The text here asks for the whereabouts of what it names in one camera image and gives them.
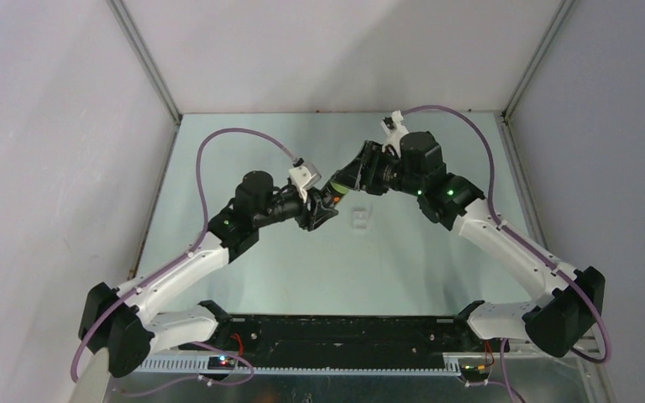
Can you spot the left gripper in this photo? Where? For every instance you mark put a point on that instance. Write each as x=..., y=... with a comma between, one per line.
x=317, y=214

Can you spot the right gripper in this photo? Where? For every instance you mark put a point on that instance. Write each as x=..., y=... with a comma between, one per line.
x=362, y=173

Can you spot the green pill bottle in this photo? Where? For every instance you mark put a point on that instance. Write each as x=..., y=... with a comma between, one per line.
x=332, y=193

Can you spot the electronics board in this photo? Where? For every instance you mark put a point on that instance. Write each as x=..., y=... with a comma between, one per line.
x=473, y=369
x=221, y=362

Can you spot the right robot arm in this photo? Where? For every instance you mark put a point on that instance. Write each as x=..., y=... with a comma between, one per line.
x=564, y=301

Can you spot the left electronics board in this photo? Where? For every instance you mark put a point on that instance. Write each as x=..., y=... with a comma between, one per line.
x=221, y=362

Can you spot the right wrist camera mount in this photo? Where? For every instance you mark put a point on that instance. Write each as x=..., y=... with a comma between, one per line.
x=395, y=130

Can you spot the white cable duct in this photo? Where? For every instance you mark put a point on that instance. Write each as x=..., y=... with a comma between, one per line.
x=197, y=364

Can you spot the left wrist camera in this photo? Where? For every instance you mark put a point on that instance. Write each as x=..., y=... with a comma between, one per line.
x=303, y=175

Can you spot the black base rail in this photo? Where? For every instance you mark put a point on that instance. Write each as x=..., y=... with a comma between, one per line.
x=338, y=342

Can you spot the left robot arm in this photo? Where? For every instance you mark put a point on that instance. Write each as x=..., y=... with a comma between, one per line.
x=128, y=321

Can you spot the right electronics board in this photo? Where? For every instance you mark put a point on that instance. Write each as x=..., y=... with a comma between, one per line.
x=473, y=369

